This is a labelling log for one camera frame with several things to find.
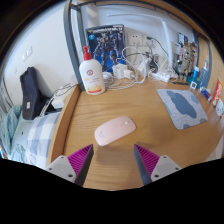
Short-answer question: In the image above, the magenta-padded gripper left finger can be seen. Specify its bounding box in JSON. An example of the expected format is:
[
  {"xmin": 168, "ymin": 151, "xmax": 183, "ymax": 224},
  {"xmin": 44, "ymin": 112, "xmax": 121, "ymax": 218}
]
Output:
[{"xmin": 45, "ymin": 143, "xmax": 95, "ymax": 187}]

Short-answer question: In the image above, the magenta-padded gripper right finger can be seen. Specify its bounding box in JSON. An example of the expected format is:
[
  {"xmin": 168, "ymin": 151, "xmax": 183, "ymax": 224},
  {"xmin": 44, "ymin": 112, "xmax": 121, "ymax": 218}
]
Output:
[{"xmin": 133, "ymin": 143, "xmax": 183, "ymax": 187}]

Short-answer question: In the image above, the pink computer mouse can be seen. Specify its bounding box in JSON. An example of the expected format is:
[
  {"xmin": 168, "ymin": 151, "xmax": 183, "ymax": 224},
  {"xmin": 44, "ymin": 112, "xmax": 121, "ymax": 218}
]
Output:
[{"xmin": 94, "ymin": 115, "xmax": 137, "ymax": 147}]

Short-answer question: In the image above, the grey blotch-print mouse pad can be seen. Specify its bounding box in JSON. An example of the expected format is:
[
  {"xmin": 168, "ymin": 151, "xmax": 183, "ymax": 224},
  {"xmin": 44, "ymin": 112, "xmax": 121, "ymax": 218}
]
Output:
[{"xmin": 156, "ymin": 88, "xmax": 209, "ymax": 131}]

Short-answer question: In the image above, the blue white checked pillow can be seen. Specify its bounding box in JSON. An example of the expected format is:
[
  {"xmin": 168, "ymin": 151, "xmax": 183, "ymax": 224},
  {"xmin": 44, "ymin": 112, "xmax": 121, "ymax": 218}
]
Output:
[{"xmin": 24, "ymin": 111, "xmax": 61, "ymax": 169}]

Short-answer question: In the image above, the teal blanket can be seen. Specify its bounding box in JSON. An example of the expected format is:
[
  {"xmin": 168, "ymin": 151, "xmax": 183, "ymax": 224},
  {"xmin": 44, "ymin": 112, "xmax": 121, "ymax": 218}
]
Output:
[{"xmin": 0, "ymin": 104, "xmax": 23, "ymax": 154}]

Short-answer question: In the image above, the white box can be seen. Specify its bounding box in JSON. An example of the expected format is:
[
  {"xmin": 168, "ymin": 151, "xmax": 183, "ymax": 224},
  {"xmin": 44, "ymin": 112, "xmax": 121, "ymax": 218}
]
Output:
[{"xmin": 51, "ymin": 94, "xmax": 66, "ymax": 110}]

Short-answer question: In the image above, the black bag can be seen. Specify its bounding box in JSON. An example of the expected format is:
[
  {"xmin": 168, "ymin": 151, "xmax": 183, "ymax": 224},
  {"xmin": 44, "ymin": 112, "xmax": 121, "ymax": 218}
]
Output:
[{"xmin": 19, "ymin": 66, "xmax": 51, "ymax": 121}]

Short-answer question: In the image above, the white mug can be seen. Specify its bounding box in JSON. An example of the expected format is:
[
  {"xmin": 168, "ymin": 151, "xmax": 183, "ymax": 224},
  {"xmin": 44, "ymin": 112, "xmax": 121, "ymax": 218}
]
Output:
[{"xmin": 214, "ymin": 98, "xmax": 224, "ymax": 118}]

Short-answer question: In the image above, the blue packet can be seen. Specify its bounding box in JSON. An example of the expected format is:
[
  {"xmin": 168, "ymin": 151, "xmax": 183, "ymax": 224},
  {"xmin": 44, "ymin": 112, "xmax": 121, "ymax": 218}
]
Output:
[{"xmin": 200, "ymin": 87, "xmax": 213, "ymax": 102}]

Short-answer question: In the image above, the red snack can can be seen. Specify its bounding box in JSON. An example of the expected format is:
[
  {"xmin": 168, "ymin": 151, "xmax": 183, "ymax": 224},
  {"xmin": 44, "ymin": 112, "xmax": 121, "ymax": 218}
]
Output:
[{"xmin": 211, "ymin": 78, "xmax": 224, "ymax": 107}]

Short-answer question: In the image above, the white red-pump lotion bottle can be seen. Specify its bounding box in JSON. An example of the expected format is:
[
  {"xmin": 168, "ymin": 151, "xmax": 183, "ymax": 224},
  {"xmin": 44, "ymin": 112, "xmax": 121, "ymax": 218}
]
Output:
[{"xmin": 78, "ymin": 45, "xmax": 107, "ymax": 96}]

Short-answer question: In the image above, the blue white-capped tube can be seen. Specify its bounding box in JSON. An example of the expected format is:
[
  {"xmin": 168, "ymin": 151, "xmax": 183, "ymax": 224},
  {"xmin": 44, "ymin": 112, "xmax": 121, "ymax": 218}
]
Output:
[{"xmin": 191, "ymin": 65, "xmax": 200, "ymax": 83}]

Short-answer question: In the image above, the blue spray bottle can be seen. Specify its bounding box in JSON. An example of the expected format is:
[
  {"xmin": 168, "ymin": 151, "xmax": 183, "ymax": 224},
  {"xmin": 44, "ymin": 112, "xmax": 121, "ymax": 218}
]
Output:
[{"xmin": 198, "ymin": 59, "xmax": 210, "ymax": 89}]

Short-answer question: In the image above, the white charger block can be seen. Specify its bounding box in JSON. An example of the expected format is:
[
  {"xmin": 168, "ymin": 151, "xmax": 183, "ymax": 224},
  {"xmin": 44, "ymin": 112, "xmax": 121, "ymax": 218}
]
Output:
[
  {"xmin": 123, "ymin": 69, "xmax": 135, "ymax": 80},
  {"xmin": 112, "ymin": 63, "xmax": 129, "ymax": 80}
]

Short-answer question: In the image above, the tan robot figure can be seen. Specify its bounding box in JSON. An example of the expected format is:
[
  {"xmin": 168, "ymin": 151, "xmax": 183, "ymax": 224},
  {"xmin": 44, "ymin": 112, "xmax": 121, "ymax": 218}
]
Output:
[{"xmin": 175, "ymin": 41, "xmax": 198, "ymax": 81}]

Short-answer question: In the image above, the white desk lamp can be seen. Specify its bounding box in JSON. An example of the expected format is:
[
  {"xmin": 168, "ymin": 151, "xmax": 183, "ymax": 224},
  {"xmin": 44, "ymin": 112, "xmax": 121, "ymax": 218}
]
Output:
[{"xmin": 105, "ymin": 12, "xmax": 179, "ymax": 79}]

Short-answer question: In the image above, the colourful figure box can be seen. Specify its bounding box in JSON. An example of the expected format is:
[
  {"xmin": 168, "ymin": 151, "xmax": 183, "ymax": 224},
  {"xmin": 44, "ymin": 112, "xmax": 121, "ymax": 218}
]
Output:
[{"xmin": 177, "ymin": 32, "xmax": 198, "ymax": 48}]

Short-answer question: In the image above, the blue robot model kit box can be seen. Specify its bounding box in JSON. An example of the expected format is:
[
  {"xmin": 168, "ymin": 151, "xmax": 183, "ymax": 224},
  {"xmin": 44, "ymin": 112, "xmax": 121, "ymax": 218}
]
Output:
[{"xmin": 85, "ymin": 23, "xmax": 127, "ymax": 73}]

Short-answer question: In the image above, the tangled white charger cable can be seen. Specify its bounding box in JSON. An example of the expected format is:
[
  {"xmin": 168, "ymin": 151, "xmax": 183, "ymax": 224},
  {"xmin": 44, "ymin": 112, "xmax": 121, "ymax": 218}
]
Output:
[{"xmin": 106, "ymin": 46, "xmax": 154, "ymax": 91}]

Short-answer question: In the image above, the white wall switch plate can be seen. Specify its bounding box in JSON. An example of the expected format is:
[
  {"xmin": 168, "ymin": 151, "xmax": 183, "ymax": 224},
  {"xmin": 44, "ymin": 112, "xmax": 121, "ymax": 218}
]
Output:
[{"xmin": 21, "ymin": 46, "xmax": 34, "ymax": 63}]

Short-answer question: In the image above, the grey metal desk frame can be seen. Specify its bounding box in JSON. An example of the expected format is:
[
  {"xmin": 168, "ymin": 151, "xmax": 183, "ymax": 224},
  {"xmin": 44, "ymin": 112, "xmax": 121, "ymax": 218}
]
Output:
[{"xmin": 63, "ymin": 0, "xmax": 213, "ymax": 92}]

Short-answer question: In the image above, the green-plug dark cable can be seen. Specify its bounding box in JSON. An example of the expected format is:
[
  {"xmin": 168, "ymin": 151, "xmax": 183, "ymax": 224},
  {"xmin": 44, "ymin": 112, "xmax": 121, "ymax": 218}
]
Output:
[{"xmin": 145, "ymin": 35, "xmax": 170, "ymax": 59}]

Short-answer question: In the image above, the white wall outlet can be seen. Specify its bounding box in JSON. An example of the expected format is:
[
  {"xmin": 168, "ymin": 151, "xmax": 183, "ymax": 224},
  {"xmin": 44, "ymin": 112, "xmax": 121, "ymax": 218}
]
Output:
[{"xmin": 128, "ymin": 32, "xmax": 143, "ymax": 47}]

